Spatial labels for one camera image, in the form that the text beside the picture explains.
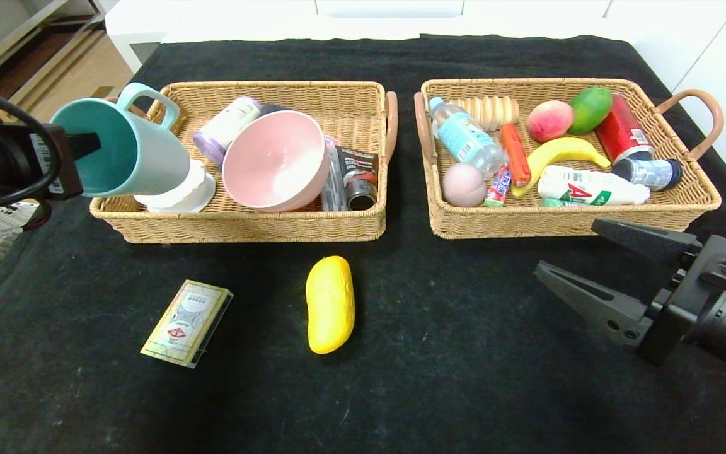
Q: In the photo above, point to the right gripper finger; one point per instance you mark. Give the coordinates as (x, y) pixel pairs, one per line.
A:
(596, 309)
(646, 239)

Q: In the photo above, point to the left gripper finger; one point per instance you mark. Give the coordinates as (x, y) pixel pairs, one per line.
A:
(86, 144)

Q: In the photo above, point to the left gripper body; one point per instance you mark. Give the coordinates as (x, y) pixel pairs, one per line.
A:
(54, 161)

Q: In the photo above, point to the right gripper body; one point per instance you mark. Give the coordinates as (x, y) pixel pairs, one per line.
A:
(664, 315)

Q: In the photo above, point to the teal plastic mug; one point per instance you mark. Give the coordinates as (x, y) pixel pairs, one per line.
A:
(149, 157)

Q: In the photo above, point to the white milk drink bottle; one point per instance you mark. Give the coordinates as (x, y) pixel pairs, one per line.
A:
(590, 188)

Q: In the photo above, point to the orange sausage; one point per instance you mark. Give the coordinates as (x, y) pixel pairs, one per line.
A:
(514, 154)

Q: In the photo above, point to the playing card box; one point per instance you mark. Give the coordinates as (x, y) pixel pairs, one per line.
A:
(186, 321)

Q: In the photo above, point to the water bottle blue cap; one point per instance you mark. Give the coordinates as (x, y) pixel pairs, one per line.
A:
(464, 135)

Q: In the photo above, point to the yellow mango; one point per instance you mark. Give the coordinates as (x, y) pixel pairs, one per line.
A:
(330, 306)

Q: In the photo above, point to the wicker basket holding food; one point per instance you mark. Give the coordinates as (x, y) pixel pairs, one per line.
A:
(653, 221)

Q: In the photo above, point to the wicker basket holding pink bowl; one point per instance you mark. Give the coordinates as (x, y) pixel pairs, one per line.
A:
(243, 230)

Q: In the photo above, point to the small silver jar black cap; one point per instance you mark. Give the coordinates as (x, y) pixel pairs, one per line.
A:
(650, 173)

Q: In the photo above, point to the red soda can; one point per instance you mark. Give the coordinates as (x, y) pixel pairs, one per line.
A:
(621, 129)

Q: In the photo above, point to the white ceramic dish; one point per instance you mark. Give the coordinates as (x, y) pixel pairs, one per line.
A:
(196, 189)

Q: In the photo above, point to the yellow banana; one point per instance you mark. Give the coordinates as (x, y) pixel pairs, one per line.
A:
(558, 152)

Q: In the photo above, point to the grey shelf unit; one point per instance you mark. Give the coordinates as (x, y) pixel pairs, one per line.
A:
(23, 28)

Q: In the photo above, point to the green mango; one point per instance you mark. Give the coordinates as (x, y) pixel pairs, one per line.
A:
(591, 108)

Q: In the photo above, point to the white bottle purple cap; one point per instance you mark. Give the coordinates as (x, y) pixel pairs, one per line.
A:
(227, 128)

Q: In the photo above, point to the red peach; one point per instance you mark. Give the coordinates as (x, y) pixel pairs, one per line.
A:
(550, 121)

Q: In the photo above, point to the red candy pack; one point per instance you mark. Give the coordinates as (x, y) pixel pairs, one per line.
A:
(497, 188)

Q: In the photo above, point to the white cabinet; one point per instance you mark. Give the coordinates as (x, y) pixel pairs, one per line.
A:
(212, 19)

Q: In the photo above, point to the pale pink peach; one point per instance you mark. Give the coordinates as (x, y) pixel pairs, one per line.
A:
(464, 186)

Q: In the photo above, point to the pink bowl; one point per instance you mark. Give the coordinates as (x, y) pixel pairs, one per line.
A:
(275, 162)

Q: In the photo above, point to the ridged bread loaf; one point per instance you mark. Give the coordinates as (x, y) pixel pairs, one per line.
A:
(495, 110)

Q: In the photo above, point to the black table cloth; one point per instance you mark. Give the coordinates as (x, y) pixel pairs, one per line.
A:
(401, 347)

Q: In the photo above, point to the black packaged item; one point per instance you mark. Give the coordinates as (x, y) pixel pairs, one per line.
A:
(357, 167)

